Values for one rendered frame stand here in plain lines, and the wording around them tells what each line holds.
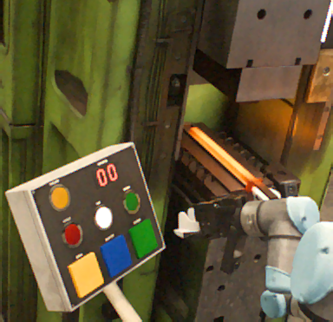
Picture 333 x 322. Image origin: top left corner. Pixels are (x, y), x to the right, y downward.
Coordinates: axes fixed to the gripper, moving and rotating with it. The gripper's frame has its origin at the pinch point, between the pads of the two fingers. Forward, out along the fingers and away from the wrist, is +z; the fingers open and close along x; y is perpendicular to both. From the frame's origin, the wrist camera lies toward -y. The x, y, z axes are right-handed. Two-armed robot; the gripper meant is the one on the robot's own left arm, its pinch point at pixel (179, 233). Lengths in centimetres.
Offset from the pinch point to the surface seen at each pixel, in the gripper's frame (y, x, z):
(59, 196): 15.7, 23.1, 10.3
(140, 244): -1.1, 3.2, 10.4
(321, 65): 31, -72, -8
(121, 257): -2.1, 10.0, 10.3
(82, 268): -0.7, 22.0, 10.2
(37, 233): 9.7, 29.3, 12.4
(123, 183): 13.9, 3.2, 10.9
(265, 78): 31, -39, -7
